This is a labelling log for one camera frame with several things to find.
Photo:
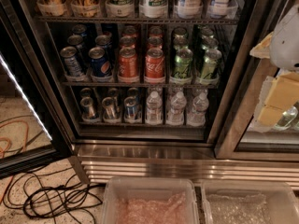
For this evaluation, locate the white green orange can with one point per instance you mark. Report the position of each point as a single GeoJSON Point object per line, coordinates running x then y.
{"type": "Point", "coordinates": [153, 8]}
{"type": "Point", "coordinates": [120, 8]}

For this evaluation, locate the water bottle left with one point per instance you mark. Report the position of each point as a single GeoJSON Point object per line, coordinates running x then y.
{"type": "Point", "coordinates": [154, 109]}

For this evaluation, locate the small silver can middle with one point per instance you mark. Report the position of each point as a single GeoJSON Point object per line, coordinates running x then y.
{"type": "Point", "coordinates": [111, 112]}

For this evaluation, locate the wire shelf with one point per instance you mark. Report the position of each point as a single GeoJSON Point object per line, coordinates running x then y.
{"type": "Point", "coordinates": [139, 85]}
{"type": "Point", "coordinates": [135, 20]}

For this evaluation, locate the green can front right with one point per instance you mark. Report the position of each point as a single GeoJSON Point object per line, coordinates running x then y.
{"type": "Point", "coordinates": [207, 73]}

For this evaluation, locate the open glass fridge door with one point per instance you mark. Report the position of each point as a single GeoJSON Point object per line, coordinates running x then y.
{"type": "Point", "coordinates": [26, 121]}

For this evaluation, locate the metal fridge bottom grille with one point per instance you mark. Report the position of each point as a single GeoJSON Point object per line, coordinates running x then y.
{"type": "Point", "coordinates": [101, 162]}

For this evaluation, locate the water bottle right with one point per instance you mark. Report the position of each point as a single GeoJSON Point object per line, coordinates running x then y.
{"type": "Point", "coordinates": [196, 115]}

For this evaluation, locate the small silver can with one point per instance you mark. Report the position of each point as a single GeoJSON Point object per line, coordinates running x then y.
{"type": "Point", "coordinates": [111, 112]}
{"type": "Point", "coordinates": [89, 111]}

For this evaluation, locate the blue Pepsi can front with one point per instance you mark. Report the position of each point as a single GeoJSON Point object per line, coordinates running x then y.
{"type": "Point", "coordinates": [100, 64]}

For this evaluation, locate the top wire shelf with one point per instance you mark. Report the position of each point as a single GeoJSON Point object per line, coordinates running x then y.
{"type": "Point", "coordinates": [135, 20]}

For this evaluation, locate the red Coca-Cola can front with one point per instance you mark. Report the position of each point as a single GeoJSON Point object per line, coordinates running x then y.
{"type": "Point", "coordinates": [154, 66]}

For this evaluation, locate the water bottle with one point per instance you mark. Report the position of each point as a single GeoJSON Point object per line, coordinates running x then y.
{"type": "Point", "coordinates": [175, 114]}
{"type": "Point", "coordinates": [196, 115]}
{"type": "Point", "coordinates": [154, 109]}

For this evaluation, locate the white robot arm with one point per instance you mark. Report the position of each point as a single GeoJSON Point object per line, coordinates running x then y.
{"type": "Point", "coordinates": [283, 44]}

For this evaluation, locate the small silver can left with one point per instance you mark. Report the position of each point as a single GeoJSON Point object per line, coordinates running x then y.
{"type": "Point", "coordinates": [89, 111]}

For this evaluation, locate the water bottle middle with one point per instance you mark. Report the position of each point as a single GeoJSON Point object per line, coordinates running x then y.
{"type": "Point", "coordinates": [175, 114]}

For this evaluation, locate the clear bin bubble wrap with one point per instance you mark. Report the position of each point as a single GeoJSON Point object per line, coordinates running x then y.
{"type": "Point", "coordinates": [249, 202]}

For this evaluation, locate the middle wire shelf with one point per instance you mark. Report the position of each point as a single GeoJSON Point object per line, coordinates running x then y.
{"type": "Point", "coordinates": [139, 85]}

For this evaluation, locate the green can front left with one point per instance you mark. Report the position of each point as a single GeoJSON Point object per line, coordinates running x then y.
{"type": "Point", "coordinates": [181, 71]}

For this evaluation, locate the small blue can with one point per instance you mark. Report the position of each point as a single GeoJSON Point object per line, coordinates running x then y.
{"type": "Point", "coordinates": [132, 110]}

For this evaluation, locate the white green orange can right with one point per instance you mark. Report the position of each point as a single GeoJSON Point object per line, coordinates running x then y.
{"type": "Point", "coordinates": [153, 8]}

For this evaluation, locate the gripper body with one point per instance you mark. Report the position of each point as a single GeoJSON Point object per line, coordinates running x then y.
{"type": "Point", "coordinates": [286, 48]}

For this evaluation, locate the clear bin pink wrap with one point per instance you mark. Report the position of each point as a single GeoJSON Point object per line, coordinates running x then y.
{"type": "Point", "coordinates": [149, 200]}

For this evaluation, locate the orange red soda can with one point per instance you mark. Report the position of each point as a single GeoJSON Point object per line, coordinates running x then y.
{"type": "Point", "coordinates": [128, 66]}

